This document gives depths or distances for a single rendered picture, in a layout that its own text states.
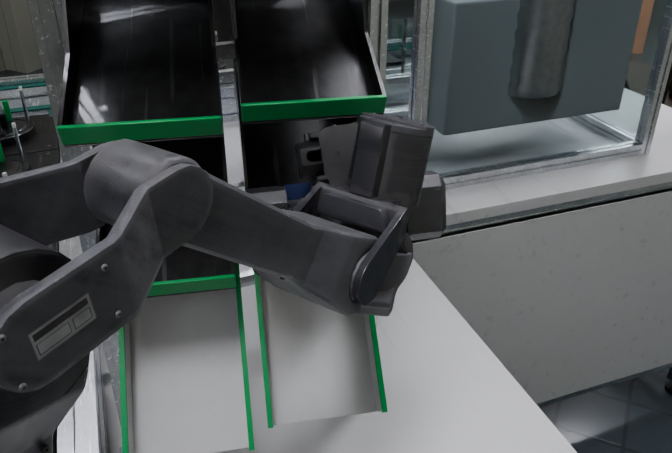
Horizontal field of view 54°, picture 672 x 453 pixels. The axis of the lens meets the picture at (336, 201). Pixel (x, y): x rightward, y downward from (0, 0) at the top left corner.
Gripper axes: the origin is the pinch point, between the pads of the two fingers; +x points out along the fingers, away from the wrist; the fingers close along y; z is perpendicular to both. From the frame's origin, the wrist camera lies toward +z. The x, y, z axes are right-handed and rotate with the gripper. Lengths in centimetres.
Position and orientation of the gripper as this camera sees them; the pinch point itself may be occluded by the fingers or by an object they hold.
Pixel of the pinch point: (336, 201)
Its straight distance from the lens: 65.6
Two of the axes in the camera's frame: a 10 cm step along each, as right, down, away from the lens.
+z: -0.6, -9.6, -2.6
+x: -1.9, -2.4, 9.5
